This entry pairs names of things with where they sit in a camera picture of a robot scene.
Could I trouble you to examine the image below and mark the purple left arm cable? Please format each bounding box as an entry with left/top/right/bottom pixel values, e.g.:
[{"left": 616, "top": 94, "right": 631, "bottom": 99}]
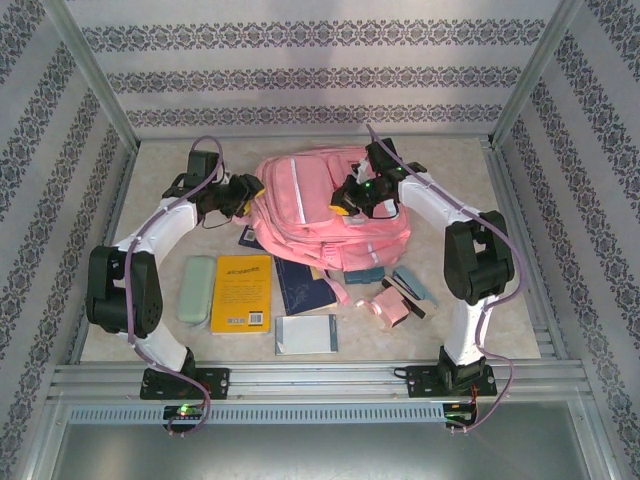
[{"left": 123, "top": 135, "right": 225, "bottom": 439}]

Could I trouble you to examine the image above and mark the white notebook grey-blue spine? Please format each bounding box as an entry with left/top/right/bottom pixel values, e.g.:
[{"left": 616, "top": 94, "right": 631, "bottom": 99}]
[{"left": 274, "top": 313, "right": 339, "bottom": 357}]

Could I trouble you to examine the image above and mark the thin black camera cable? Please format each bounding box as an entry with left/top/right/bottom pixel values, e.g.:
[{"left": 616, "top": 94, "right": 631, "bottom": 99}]
[
  {"left": 199, "top": 209, "right": 236, "bottom": 232},
  {"left": 369, "top": 197, "right": 401, "bottom": 221}
]

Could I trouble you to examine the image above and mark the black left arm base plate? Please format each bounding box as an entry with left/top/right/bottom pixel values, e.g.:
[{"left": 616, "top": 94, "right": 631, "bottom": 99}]
[{"left": 139, "top": 367, "right": 231, "bottom": 401}]

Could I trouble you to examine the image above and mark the pale green pencil case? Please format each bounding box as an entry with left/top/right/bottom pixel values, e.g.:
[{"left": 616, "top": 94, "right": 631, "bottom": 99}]
[{"left": 177, "top": 255, "right": 217, "bottom": 327}]

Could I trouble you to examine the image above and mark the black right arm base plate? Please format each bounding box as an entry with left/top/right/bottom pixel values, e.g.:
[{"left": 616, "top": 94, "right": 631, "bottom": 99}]
[{"left": 405, "top": 363, "right": 496, "bottom": 399}]

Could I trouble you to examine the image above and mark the aluminium mounting rail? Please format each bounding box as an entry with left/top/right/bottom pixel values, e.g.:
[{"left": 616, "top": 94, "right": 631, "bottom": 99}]
[{"left": 47, "top": 362, "right": 586, "bottom": 401}]

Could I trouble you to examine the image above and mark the aluminium side rail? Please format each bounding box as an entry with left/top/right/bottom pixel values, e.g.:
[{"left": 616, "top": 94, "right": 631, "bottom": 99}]
[
  {"left": 68, "top": 144, "right": 140, "bottom": 365},
  {"left": 479, "top": 139, "right": 571, "bottom": 362}
]

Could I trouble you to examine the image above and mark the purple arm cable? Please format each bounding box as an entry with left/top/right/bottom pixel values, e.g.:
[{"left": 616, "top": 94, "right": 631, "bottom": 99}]
[
  {"left": 366, "top": 124, "right": 526, "bottom": 435},
  {"left": 123, "top": 135, "right": 225, "bottom": 439}
]

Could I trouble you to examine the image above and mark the grey metal sheet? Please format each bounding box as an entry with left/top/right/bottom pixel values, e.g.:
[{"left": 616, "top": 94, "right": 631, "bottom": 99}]
[{"left": 47, "top": 399, "right": 614, "bottom": 480}]

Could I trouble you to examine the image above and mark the thin black left camera cable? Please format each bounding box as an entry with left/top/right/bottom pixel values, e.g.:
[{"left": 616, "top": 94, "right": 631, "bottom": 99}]
[{"left": 199, "top": 209, "right": 236, "bottom": 232}]

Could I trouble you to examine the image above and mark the thin black right camera cable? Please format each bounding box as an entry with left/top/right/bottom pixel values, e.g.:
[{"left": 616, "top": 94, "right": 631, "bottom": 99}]
[{"left": 369, "top": 197, "right": 401, "bottom": 221}]

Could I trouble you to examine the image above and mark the grey-blue stapler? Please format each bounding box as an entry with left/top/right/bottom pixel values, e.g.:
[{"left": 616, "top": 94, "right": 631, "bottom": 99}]
[{"left": 392, "top": 264, "right": 441, "bottom": 309}]

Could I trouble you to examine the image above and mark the pink plastic box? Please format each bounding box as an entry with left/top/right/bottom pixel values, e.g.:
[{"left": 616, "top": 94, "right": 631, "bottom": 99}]
[{"left": 370, "top": 287, "right": 412, "bottom": 331}]

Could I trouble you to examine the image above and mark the aluminium frame post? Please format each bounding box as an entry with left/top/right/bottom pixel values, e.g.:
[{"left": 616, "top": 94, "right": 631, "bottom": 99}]
[
  {"left": 42, "top": 0, "right": 141, "bottom": 154},
  {"left": 487, "top": 0, "right": 586, "bottom": 151}
]

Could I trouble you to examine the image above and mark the pink school backpack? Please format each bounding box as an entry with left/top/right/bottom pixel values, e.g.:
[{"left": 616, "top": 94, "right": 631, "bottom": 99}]
[{"left": 232, "top": 144, "right": 414, "bottom": 307}]

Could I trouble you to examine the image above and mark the yellow paperback book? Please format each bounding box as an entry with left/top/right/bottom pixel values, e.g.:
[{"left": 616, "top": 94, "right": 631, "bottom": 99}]
[{"left": 209, "top": 254, "right": 274, "bottom": 336}]

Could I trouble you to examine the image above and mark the black narrow bar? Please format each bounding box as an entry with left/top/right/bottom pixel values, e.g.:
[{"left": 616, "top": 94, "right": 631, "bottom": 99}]
[{"left": 382, "top": 274, "right": 439, "bottom": 320}]

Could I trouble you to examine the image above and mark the dark blue flower-drawing book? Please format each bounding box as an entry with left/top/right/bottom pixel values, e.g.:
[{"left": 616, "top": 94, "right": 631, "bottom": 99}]
[{"left": 274, "top": 257, "right": 339, "bottom": 316}]

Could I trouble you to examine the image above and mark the slotted grey cable duct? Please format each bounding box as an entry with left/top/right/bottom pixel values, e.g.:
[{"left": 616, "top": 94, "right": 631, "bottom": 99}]
[{"left": 67, "top": 402, "right": 476, "bottom": 426}]

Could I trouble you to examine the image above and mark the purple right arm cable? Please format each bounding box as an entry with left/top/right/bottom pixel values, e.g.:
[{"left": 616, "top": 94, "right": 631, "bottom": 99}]
[{"left": 366, "top": 124, "right": 526, "bottom": 435}]

